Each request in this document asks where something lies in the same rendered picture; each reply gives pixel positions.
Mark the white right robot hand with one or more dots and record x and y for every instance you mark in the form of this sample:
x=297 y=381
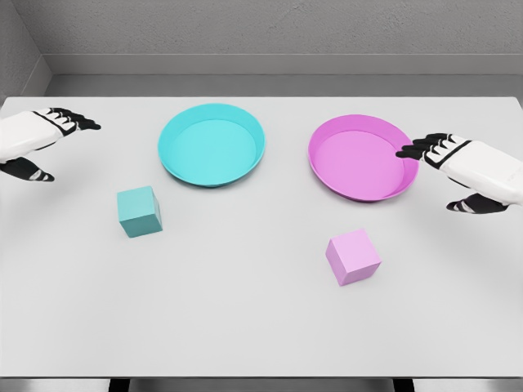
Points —
x=482 y=169

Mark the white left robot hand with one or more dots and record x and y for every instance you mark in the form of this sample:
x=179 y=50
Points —
x=28 y=134

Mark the pink round plate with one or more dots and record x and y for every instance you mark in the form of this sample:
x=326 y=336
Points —
x=361 y=159

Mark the teal cube block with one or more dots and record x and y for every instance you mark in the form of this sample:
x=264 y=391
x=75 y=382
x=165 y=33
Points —
x=139 y=211

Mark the pink cube block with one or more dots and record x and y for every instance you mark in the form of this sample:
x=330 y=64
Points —
x=353 y=256

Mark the cyan round plate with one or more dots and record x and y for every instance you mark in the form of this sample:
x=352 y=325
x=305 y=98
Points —
x=212 y=145

